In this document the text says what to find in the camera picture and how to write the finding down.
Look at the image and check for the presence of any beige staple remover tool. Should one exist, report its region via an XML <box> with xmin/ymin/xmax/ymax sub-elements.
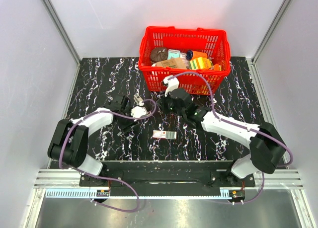
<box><xmin>133</xmin><ymin>94</ymin><xmax>144</xmax><ymax>107</ymax></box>

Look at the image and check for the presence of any small staples box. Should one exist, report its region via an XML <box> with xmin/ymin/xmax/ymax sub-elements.
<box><xmin>152</xmin><ymin>130</ymin><xmax>177</xmax><ymax>140</ymax></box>

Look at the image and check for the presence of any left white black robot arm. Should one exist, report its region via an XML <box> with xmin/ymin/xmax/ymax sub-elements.
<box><xmin>47</xmin><ymin>95</ymin><xmax>137</xmax><ymax>186</ymax></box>

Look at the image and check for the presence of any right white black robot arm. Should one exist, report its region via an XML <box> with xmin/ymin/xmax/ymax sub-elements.
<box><xmin>158</xmin><ymin>88</ymin><xmax>286</xmax><ymax>186</ymax></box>

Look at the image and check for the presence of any brown cardboard box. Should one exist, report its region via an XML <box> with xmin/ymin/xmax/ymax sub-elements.
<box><xmin>152</xmin><ymin>58</ymin><xmax>189</xmax><ymax>70</ymax></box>

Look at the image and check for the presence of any yellow green striped box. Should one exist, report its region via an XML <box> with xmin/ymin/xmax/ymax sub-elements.
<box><xmin>189</xmin><ymin>57</ymin><xmax>213</xmax><ymax>70</ymax></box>

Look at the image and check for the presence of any light blue small box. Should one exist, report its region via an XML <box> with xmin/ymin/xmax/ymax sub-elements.
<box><xmin>167</xmin><ymin>49</ymin><xmax>180</xmax><ymax>60</ymax></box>

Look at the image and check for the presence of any orange bottle blue cap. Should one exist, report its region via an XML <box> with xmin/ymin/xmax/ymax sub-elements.
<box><xmin>186</xmin><ymin>50</ymin><xmax>208</xmax><ymax>61</ymax></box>

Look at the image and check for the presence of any brown round cookie pack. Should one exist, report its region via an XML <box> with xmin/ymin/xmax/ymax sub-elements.
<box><xmin>150</xmin><ymin>47</ymin><xmax>168</xmax><ymax>63</ymax></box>

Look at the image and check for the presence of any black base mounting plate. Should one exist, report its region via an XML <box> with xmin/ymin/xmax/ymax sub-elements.
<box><xmin>79</xmin><ymin>160</ymin><xmax>255</xmax><ymax>189</ymax></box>

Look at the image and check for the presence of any red plastic shopping basket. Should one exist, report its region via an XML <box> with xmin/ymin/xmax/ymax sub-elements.
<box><xmin>139</xmin><ymin>26</ymin><xmax>231</xmax><ymax>95</ymax></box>

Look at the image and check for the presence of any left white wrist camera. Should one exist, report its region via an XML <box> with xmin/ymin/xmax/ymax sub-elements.
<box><xmin>131</xmin><ymin>102</ymin><xmax>150</xmax><ymax>121</ymax></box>

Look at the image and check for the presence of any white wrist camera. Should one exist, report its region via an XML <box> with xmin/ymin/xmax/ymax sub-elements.
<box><xmin>131</xmin><ymin>102</ymin><xmax>150</xmax><ymax>121</ymax></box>
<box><xmin>163</xmin><ymin>76</ymin><xmax>179</xmax><ymax>97</ymax></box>

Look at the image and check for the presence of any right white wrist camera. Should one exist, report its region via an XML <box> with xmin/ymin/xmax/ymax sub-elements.
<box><xmin>163</xmin><ymin>76</ymin><xmax>179</xmax><ymax>97</ymax></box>

